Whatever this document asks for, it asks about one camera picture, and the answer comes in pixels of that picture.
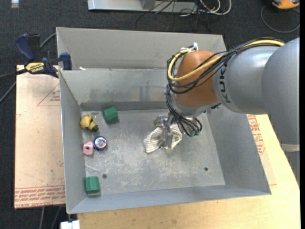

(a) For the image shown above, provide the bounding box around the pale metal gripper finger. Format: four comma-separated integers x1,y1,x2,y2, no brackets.
153,114,168,130
163,127,173,150

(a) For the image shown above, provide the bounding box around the grey metal bin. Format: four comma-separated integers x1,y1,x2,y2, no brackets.
56,27,272,215

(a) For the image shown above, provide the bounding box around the white striped cloth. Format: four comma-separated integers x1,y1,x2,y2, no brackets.
143,124,183,154

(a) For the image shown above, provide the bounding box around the brown cardboard board red print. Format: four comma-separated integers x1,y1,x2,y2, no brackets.
14,64,278,209

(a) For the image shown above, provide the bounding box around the pink block with hole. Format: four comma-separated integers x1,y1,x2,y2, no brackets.
82,141,94,156

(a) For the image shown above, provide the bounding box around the blue round toy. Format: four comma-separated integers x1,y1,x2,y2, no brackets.
92,135,108,152

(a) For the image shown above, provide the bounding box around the yellow and black toy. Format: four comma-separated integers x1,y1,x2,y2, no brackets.
80,114,100,133

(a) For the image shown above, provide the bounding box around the green block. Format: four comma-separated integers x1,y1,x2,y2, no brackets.
84,176,101,195
102,106,119,124

